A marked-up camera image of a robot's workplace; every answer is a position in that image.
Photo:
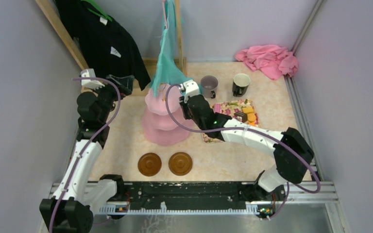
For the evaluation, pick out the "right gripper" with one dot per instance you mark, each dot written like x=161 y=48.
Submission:
x=184 y=106

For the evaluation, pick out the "aluminium frame rail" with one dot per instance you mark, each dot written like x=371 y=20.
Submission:
x=300 y=103

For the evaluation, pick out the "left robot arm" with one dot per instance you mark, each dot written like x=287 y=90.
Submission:
x=71 y=209

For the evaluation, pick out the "pink three-tier cake stand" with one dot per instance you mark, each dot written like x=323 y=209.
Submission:
x=158 y=126

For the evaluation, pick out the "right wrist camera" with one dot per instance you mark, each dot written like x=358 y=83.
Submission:
x=189 y=89

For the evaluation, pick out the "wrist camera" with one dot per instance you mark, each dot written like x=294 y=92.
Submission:
x=88 y=80
x=189 y=89

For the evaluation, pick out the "pink crumpled cloth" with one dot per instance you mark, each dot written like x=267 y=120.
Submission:
x=272 y=60

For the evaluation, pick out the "orange round cookie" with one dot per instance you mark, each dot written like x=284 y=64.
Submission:
x=251 y=117

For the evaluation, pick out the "black mug white inside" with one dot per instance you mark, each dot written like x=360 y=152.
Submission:
x=241 y=83

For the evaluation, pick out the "brown wooden coaster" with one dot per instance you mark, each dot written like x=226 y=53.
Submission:
x=149 y=164
x=180 y=163

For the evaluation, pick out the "teal hanging shirt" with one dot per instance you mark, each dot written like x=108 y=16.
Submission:
x=167 y=71

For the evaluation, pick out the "grey mug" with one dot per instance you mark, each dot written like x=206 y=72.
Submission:
x=209 y=86

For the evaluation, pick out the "green clothes hanger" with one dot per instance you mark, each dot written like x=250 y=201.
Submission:
x=97 y=10

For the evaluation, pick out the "pink wafer biscuit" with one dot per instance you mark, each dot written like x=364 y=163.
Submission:
x=217 y=108

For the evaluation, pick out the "wooden clothes rack frame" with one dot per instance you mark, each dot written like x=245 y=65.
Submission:
x=49 y=9

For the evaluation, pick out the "chocolate cake slice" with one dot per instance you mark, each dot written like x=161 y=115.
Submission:
x=241 y=116

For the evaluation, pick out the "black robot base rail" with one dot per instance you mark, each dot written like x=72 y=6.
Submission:
x=193 y=196

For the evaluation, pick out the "orange biscuit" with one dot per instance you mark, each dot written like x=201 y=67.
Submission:
x=247 y=109

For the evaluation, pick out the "black hanging shirt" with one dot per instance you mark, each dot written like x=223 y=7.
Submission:
x=106 y=46

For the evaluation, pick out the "floral serving tray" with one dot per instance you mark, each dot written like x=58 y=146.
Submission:
x=230 y=107

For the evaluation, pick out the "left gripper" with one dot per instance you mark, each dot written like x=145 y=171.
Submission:
x=124 y=85

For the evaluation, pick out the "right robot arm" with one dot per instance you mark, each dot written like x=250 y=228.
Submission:
x=290 y=151

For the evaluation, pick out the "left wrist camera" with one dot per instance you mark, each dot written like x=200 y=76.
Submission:
x=88 y=80

